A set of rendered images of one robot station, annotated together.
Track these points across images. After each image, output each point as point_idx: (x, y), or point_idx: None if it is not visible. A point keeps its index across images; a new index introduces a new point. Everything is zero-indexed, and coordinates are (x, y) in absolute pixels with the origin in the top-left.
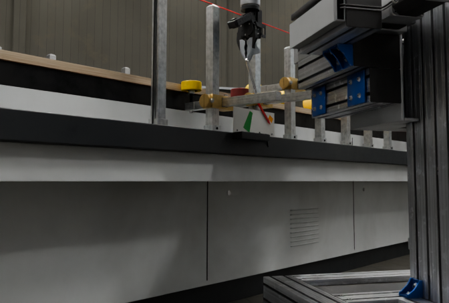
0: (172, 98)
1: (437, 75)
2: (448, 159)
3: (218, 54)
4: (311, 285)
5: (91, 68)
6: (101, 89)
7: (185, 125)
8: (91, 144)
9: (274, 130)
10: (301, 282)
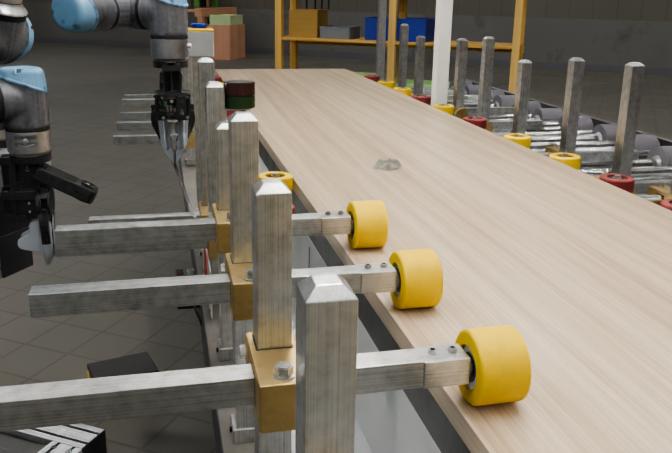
0: (293, 196)
1: None
2: None
3: (200, 141)
4: (27, 432)
5: (266, 143)
6: (273, 168)
7: (298, 244)
8: None
9: (367, 352)
10: (46, 434)
